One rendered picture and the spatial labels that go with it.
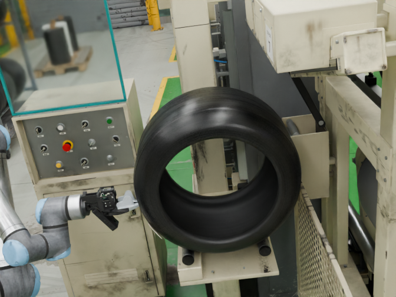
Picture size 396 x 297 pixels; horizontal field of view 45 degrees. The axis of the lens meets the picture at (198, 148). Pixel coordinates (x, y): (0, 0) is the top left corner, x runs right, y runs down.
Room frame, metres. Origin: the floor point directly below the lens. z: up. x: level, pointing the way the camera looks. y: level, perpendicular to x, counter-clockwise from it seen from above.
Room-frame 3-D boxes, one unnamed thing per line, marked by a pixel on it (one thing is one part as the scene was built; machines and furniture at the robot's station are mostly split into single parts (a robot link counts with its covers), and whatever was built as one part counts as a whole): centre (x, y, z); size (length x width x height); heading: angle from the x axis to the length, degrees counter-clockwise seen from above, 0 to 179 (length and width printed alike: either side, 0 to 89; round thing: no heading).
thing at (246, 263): (1.57, -0.05, 0.80); 0.37 x 0.36 x 0.02; 88
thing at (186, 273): (1.58, 0.09, 0.84); 0.36 x 0.09 x 0.06; 178
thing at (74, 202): (1.52, 0.46, 1.12); 0.10 x 0.05 x 0.09; 178
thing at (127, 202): (1.49, 0.27, 1.12); 0.09 x 0.03 x 0.06; 88
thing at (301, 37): (1.44, -0.35, 1.71); 0.61 x 0.25 x 0.15; 178
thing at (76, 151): (2.34, 0.57, 0.63); 0.56 x 0.41 x 1.27; 88
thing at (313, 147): (1.78, -0.44, 1.05); 0.20 x 0.15 x 0.30; 178
